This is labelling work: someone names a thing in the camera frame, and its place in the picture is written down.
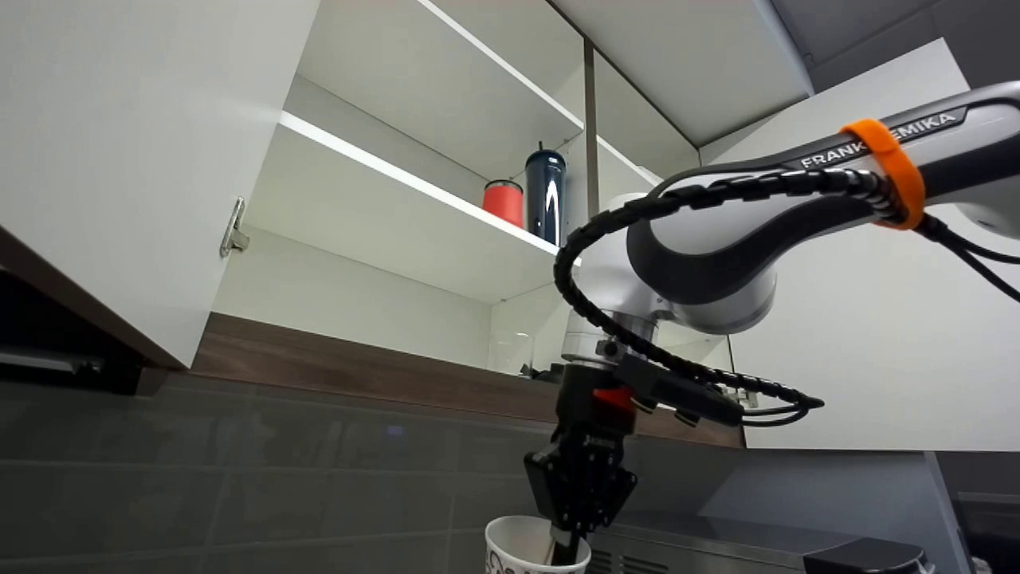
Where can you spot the small black device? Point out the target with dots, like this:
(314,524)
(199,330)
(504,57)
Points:
(861,555)

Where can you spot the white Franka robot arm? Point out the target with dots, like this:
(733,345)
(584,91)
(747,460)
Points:
(722,255)

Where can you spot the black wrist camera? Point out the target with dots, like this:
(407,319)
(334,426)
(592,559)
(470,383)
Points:
(681,392)

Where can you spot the patterned paper coffee cup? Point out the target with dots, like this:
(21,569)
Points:
(520,546)

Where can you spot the red cup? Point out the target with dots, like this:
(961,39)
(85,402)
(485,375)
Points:
(504,201)

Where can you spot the dark blue tumbler bottle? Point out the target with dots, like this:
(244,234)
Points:
(546,194)

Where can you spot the white open wall cabinet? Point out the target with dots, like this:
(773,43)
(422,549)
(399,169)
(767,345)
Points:
(371,210)

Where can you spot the white cabinet door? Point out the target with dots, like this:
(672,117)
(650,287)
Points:
(902,352)
(127,138)

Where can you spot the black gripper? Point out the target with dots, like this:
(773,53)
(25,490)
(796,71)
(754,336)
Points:
(592,419)

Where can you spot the metal door hinge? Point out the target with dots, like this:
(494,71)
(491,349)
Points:
(233,226)

